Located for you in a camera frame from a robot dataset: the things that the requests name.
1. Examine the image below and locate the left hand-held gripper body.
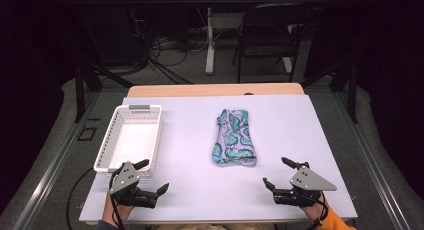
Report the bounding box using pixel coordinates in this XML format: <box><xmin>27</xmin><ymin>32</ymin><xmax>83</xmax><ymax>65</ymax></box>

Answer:
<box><xmin>109</xmin><ymin>161</ymin><xmax>160</xmax><ymax>210</ymax></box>

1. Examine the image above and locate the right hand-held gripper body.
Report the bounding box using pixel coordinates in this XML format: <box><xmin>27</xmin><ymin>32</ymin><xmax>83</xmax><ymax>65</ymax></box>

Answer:
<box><xmin>272</xmin><ymin>165</ymin><xmax>338</xmax><ymax>208</ymax></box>

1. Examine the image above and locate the white perforated plastic basket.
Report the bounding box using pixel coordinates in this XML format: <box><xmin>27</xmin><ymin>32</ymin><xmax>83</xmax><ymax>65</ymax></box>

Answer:
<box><xmin>93</xmin><ymin>104</ymin><xmax>163</xmax><ymax>178</ymax></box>

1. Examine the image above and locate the purple teal patterned cloth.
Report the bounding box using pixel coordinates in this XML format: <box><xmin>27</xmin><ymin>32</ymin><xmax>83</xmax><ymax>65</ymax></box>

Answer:
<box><xmin>211</xmin><ymin>108</ymin><xmax>258</xmax><ymax>167</ymax></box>

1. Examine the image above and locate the person's right hand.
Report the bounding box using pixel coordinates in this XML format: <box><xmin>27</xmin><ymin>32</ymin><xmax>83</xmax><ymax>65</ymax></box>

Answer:
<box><xmin>299</xmin><ymin>193</ymin><xmax>332</xmax><ymax>222</ymax></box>

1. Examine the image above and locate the person's left hand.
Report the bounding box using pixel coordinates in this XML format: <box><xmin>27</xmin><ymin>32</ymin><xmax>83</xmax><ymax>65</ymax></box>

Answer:
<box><xmin>101</xmin><ymin>190</ymin><xmax>135</xmax><ymax>228</ymax></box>

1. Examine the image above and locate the white table cover sheet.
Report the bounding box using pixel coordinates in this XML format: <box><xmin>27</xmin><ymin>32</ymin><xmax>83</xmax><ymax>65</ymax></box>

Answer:
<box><xmin>78</xmin><ymin>94</ymin><xmax>359</xmax><ymax>223</ymax></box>

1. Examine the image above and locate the black metal stand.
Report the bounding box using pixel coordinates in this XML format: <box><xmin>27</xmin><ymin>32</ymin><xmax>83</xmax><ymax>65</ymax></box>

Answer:
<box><xmin>299</xmin><ymin>58</ymin><xmax>360</xmax><ymax>124</ymax></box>
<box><xmin>73</xmin><ymin>61</ymin><xmax>134</xmax><ymax>124</ymax></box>

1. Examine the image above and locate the white desk leg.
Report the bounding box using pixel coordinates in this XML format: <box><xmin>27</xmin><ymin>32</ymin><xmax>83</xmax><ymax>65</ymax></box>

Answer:
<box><xmin>205</xmin><ymin>6</ymin><xmax>216</xmax><ymax>76</ymax></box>
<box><xmin>281</xmin><ymin>55</ymin><xmax>293</xmax><ymax>75</ymax></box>

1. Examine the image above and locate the black folding chair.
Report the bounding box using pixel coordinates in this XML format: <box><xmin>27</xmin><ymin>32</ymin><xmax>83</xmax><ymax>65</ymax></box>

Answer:
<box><xmin>232</xmin><ymin>2</ymin><xmax>315</xmax><ymax>84</ymax></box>

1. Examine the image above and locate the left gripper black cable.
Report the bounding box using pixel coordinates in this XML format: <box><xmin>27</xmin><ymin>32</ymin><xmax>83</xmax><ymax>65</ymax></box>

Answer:
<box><xmin>108</xmin><ymin>163</ymin><xmax>127</xmax><ymax>230</ymax></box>

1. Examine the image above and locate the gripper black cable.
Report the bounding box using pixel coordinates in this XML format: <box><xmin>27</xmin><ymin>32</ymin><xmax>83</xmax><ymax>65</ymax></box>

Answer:
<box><xmin>305</xmin><ymin>189</ymin><xmax>330</xmax><ymax>230</ymax></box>
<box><xmin>108</xmin><ymin>163</ymin><xmax>127</xmax><ymax>230</ymax></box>

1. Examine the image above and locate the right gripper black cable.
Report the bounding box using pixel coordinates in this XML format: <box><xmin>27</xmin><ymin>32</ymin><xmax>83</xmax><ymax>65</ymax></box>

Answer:
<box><xmin>305</xmin><ymin>189</ymin><xmax>330</xmax><ymax>230</ymax></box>

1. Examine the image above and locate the aluminium floor rail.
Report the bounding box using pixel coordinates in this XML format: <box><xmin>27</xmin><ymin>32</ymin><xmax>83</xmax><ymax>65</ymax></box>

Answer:
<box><xmin>12</xmin><ymin>91</ymin><xmax>102</xmax><ymax>230</ymax></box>
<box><xmin>332</xmin><ymin>89</ymin><xmax>415</xmax><ymax>230</ymax></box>

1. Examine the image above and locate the bundle of floor cables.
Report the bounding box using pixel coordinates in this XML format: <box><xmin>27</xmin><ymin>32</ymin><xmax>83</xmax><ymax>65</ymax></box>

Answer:
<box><xmin>146</xmin><ymin>34</ymin><xmax>201</xmax><ymax>85</ymax></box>

